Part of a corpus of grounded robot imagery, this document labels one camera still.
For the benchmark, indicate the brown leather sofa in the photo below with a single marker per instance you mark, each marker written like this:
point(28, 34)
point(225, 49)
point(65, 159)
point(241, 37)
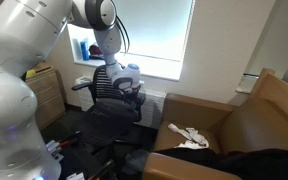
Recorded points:
point(257, 124)

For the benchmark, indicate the black office chair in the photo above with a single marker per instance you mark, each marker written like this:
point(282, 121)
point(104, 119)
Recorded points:
point(113, 111)

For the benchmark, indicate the black garment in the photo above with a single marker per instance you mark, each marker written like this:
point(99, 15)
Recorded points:
point(267, 164)

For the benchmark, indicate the blue denim garment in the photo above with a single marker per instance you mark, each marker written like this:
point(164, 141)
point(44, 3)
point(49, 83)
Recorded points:
point(135, 161)

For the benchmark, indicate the white socks pile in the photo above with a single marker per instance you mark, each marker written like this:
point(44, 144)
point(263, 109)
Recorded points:
point(194, 140)

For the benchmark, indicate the light wooden dresser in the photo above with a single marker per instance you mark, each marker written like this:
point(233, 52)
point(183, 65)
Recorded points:
point(46, 86)

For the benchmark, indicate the yellow sticky note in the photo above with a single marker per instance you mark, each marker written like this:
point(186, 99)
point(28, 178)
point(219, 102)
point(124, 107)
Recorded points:
point(30, 73)

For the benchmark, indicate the blue water bottle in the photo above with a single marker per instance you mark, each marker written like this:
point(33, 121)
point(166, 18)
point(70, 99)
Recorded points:
point(84, 50)

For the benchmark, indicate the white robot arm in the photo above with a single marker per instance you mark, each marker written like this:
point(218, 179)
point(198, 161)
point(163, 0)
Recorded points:
point(29, 29)

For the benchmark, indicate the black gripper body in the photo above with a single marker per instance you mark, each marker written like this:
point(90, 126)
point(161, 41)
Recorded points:
point(132, 93)

